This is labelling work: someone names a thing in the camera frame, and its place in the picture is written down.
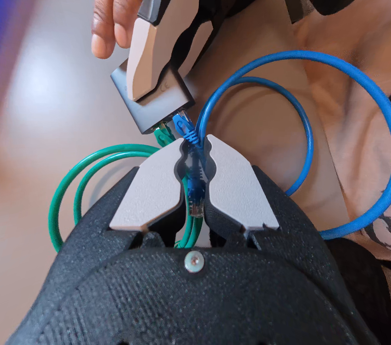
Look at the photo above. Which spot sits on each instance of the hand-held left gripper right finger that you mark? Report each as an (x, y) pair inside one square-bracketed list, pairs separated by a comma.
[(238, 192)]

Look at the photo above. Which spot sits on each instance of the black ethernet port box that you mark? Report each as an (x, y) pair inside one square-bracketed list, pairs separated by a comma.
[(146, 115)]

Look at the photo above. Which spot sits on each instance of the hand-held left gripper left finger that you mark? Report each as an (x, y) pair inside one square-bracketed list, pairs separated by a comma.
[(152, 189)]

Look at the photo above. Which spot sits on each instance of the person's right hand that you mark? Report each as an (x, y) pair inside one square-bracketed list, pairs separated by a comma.
[(104, 15)]

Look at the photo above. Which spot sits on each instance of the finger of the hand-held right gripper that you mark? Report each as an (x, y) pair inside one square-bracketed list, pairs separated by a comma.
[(143, 60), (198, 42)]

